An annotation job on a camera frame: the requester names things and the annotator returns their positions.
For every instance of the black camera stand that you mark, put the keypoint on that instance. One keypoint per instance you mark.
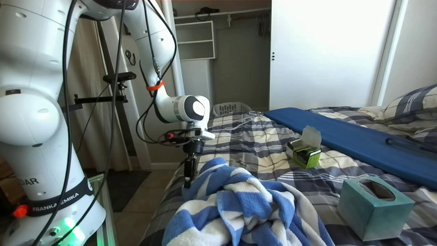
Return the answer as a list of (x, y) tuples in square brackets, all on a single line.
[(118, 79)]

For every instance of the blue flat sheet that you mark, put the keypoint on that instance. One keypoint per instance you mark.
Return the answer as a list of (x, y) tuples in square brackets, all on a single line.
[(363, 141)]

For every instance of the plaid bed comforter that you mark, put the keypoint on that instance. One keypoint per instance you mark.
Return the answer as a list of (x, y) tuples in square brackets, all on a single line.
[(254, 146)]

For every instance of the white closet panel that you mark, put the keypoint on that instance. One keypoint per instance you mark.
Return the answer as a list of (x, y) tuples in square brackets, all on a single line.
[(195, 77)]

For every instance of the white clothes hanger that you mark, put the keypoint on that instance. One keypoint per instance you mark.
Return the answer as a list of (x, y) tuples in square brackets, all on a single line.
[(248, 118)]

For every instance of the dark floor rug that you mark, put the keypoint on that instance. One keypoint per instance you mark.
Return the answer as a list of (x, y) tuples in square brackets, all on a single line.
[(124, 187)]

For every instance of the blue white striped towel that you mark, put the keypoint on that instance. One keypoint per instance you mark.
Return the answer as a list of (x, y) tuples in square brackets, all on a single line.
[(245, 206)]

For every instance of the closet hanging rod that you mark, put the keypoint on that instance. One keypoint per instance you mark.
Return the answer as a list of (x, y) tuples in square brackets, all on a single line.
[(245, 13)]

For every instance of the white closet shelf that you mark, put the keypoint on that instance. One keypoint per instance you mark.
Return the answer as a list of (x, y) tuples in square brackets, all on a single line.
[(195, 43)]

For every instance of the plaid pillow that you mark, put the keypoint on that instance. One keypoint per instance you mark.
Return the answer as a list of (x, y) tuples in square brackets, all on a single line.
[(409, 110)]

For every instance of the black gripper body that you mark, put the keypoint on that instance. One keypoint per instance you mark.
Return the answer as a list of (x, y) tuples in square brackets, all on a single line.
[(192, 148)]

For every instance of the open green box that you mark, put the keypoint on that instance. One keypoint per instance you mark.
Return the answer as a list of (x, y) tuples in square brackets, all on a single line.
[(307, 158)]

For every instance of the white laundry basket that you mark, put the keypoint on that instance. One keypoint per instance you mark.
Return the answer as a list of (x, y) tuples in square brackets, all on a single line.
[(229, 109)]

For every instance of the cream pillow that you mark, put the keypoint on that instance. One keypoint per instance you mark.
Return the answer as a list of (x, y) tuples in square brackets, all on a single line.
[(372, 113)]

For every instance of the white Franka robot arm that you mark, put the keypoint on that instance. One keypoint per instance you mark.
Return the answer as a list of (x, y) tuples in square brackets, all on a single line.
[(31, 114)]

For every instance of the robot base table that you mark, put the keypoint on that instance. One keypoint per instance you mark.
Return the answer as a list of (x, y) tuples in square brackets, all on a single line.
[(106, 219)]

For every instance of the black clothes hanger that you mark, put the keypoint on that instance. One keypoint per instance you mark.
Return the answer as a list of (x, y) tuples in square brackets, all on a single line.
[(206, 10)]

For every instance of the teal tissue box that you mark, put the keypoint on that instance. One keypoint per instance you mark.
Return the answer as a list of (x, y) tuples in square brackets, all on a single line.
[(368, 219)]

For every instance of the white sliding closet door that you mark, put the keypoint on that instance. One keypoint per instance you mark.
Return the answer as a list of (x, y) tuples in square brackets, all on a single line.
[(327, 50)]

